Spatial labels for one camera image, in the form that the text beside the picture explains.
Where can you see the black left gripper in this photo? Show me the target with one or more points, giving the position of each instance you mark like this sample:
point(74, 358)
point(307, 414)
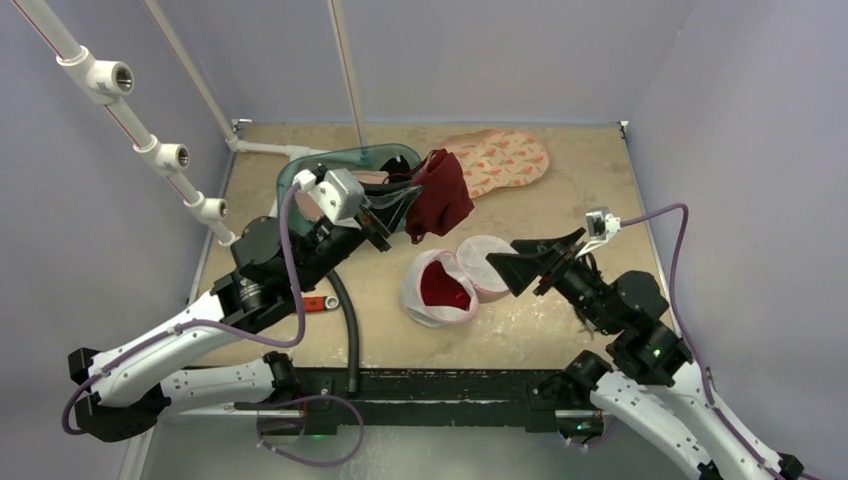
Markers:
point(389, 210)

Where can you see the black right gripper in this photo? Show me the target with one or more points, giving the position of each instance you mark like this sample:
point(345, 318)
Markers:
point(553, 270)

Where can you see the round pink white laundry bag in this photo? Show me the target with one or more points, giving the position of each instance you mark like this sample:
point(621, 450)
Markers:
point(468, 265)

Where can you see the dark red bra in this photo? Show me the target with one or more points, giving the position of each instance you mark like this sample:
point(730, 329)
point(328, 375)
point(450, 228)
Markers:
point(444, 201)

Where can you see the pink bra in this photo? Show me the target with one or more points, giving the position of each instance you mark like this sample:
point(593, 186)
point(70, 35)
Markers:
point(371, 177)

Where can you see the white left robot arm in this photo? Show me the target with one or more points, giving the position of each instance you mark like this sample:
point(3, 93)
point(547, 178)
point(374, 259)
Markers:
point(230, 344)

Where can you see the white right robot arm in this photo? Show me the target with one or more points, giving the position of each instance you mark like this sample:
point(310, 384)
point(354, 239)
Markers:
point(652, 383)

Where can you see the black bra in basin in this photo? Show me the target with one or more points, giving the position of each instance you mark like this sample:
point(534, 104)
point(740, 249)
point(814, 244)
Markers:
point(397, 169)

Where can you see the dark red garment in bag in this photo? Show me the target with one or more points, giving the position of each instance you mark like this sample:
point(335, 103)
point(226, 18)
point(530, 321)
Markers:
point(439, 289)

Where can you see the teal plastic basin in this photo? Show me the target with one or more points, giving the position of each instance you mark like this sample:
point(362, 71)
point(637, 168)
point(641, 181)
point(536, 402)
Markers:
point(368, 158)

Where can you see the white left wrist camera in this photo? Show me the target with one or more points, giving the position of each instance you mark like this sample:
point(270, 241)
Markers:
point(337, 197)

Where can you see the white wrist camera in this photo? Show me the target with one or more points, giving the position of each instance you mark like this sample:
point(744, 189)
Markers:
point(601, 226)
point(337, 197)

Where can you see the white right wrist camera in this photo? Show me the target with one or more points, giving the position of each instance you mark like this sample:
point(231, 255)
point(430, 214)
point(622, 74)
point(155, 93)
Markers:
point(601, 226)

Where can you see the red handled adjustable wrench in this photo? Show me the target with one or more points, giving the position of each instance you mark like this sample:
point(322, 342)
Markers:
point(316, 304)

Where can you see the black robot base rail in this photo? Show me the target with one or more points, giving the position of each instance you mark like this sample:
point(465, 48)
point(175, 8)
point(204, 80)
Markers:
point(537, 401)

